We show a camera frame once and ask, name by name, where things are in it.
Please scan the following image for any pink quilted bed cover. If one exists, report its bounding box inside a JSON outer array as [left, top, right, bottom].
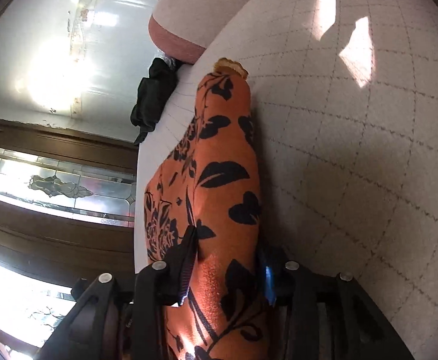
[[138, 0, 438, 359]]

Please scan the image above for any pink quilted bolster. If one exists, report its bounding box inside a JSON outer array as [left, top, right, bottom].
[[148, 0, 249, 64]]

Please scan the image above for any black clothing pile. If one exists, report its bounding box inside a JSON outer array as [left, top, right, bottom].
[[130, 55, 183, 146]]

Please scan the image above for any wooden stained glass door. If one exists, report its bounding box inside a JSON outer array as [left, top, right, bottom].
[[0, 115, 139, 360]]

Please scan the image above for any orange black floral garment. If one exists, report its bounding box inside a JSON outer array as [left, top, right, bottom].
[[144, 58, 269, 359]]

